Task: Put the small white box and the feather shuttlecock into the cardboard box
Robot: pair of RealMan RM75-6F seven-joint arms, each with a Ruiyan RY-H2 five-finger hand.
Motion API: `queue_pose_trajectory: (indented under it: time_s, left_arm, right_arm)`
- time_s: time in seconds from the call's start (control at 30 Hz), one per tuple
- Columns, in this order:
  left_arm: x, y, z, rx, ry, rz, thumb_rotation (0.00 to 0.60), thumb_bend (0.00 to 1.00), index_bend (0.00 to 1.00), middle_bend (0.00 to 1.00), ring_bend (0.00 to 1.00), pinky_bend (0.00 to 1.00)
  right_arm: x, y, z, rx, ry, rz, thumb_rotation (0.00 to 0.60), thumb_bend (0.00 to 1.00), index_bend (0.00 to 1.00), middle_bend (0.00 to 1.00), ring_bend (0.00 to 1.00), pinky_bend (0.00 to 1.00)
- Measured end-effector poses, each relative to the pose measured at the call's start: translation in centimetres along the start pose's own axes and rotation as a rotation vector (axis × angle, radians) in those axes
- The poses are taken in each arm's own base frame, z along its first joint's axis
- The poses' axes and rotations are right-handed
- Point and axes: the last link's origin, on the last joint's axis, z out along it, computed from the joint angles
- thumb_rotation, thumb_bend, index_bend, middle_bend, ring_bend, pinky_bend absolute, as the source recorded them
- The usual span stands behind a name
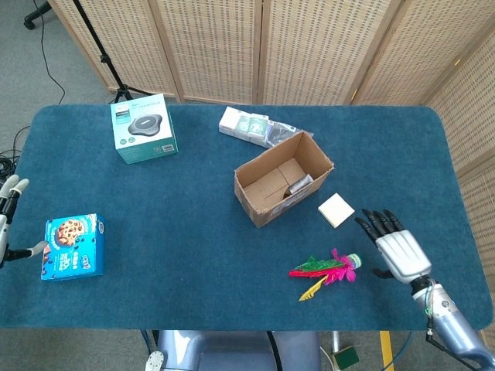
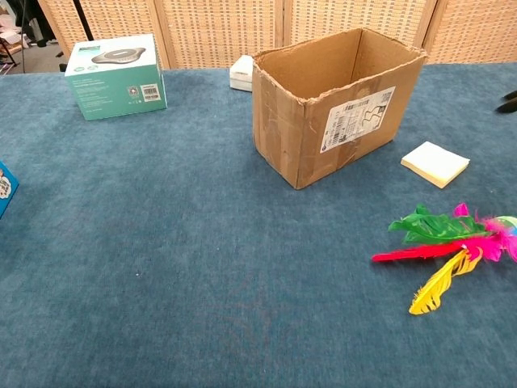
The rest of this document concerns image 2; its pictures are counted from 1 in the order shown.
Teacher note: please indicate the brown cardboard box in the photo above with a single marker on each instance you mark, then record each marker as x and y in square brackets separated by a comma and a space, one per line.
[307, 137]

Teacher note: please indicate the small plain white box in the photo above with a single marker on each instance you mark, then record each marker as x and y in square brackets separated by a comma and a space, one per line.
[241, 74]

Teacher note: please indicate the teal speakerphone box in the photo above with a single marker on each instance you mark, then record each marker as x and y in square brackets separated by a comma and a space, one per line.
[117, 89]

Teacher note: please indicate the colourful feather toy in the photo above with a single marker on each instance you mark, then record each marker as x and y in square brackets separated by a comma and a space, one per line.
[440, 238]

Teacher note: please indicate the black tripod stand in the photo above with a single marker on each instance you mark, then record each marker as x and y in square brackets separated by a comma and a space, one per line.
[82, 14]

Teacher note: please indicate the blue cookie box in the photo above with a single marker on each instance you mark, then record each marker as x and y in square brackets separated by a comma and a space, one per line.
[6, 190]

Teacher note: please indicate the blue table cloth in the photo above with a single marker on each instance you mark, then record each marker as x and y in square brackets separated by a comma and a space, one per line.
[182, 262]

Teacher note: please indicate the wicker folding screen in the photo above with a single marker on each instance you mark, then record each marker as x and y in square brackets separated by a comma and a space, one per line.
[218, 28]

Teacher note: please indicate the cream sticky note pad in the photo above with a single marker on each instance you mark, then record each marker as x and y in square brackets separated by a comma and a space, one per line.
[436, 163]

